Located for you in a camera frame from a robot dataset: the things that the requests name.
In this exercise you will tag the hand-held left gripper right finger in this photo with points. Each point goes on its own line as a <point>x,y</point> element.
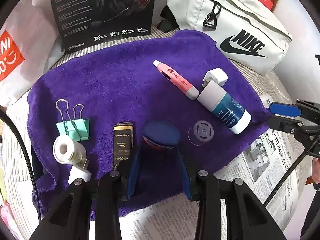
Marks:
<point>183,175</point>

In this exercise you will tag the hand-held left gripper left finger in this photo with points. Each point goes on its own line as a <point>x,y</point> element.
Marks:
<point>132,172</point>

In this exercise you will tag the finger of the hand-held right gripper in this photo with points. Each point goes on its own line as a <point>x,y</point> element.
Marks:
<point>287,127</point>
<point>285,108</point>

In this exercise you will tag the black gold tube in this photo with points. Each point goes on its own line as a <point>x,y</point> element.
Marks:
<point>121,145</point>

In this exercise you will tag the clear plastic lid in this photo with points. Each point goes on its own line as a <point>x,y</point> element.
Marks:
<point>201,132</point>

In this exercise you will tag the small white bottle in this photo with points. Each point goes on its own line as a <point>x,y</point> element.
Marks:
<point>80,175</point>

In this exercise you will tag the blue white bottle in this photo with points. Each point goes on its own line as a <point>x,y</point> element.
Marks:
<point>225,107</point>

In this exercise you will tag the white tape roll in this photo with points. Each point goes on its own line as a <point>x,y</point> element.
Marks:
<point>67,150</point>

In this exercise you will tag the green binder clip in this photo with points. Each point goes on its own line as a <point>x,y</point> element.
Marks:
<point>75,130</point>

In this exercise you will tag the white charger plug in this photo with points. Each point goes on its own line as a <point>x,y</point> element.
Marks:
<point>217,76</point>

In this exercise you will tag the pink white pen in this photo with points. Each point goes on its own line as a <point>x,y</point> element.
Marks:
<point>177,78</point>

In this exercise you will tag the person's right hand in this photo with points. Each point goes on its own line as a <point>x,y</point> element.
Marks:
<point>316,172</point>

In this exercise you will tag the newspaper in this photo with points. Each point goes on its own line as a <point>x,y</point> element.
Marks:
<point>262,167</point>

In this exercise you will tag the purple towel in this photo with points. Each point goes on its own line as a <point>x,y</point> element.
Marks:
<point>112,80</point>

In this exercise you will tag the pink cloth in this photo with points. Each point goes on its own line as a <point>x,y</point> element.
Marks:
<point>6,217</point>

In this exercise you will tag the white waist bag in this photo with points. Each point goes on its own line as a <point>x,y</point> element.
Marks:
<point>190,10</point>

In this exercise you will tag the white plastic bag red label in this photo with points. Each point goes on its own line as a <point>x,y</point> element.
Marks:
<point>37,42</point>

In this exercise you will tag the black headphone box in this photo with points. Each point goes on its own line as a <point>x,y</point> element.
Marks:
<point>80,17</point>

